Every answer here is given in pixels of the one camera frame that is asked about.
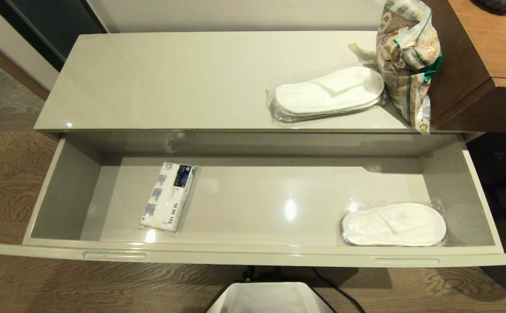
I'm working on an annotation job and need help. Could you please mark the glossy white cabinet drawer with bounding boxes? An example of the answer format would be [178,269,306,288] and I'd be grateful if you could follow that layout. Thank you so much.
[0,130,506,268]

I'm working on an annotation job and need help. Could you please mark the white slippers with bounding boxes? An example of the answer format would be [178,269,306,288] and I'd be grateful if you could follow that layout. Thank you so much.
[265,64,387,127]
[338,200,449,248]

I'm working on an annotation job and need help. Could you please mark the green brown snack bag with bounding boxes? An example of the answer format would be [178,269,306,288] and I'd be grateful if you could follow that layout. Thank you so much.
[375,0,443,135]

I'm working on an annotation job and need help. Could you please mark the silver and black robot base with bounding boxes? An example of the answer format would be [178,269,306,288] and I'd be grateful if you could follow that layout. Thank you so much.
[205,282,336,313]

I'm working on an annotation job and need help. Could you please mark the white blue tissue pack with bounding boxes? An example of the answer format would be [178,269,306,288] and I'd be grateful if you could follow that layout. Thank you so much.
[139,162,199,233]

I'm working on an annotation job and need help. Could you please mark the glossy white low cabinet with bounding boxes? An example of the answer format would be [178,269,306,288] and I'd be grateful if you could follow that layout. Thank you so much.
[33,29,488,146]

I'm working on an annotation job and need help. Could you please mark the brown wooden side cabinet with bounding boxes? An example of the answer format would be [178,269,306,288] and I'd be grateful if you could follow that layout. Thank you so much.
[422,0,506,133]

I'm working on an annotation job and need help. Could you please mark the dark glass door panel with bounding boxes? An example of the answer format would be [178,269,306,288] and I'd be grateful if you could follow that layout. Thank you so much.
[0,0,107,71]

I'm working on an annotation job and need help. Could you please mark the dark round vase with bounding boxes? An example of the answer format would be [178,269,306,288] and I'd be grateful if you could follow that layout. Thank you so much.
[472,0,506,14]

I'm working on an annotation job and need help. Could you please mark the black base power cable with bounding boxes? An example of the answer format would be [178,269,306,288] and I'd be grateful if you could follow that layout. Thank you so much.
[241,266,367,313]

